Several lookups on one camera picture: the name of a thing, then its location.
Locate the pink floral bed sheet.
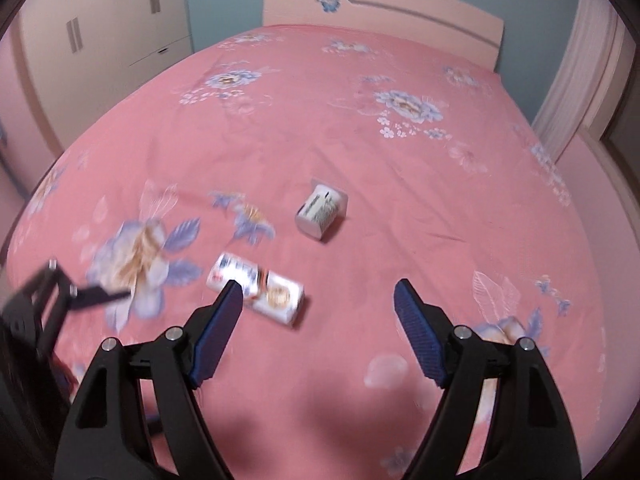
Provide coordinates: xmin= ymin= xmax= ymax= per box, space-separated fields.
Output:
xmin=6 ymin=26 xmax=605 ymax=479

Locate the white milk carton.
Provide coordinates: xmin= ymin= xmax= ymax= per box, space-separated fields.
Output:
xmin=206 ymin=252 xmax=305 ymax=326

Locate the cream wardrobe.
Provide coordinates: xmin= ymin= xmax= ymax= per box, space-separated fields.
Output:
xmin=18 ymin=0 xmax=193 ymax=148

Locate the white yogurt cup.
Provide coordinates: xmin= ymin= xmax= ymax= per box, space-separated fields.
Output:
xmin=294 ymin=179 xmax=348 ymax=240

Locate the pink wooden headboard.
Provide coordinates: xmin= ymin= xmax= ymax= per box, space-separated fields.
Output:
xmin=262 ymin=0 xmax=504 ymax=70

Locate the white curtain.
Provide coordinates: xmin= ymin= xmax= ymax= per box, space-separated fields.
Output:
xmin=532 ymin=0 xmax=618 ymax=162

